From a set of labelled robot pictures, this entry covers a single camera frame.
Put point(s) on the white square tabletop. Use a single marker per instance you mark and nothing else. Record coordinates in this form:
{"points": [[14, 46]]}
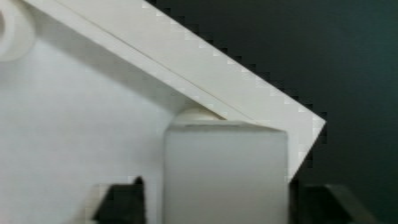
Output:
{"points": [[104, 70]]}

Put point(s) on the white leg with tag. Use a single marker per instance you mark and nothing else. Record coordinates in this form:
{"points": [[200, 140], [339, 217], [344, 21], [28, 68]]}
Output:
{"points": [[223, 171]]}

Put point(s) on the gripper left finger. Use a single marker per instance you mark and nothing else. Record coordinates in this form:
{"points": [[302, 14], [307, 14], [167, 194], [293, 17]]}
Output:
{"points": [[120, 209]]}

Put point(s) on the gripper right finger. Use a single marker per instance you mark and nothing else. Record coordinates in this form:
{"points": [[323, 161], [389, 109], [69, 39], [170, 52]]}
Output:
{"points": [[323, 204]]}

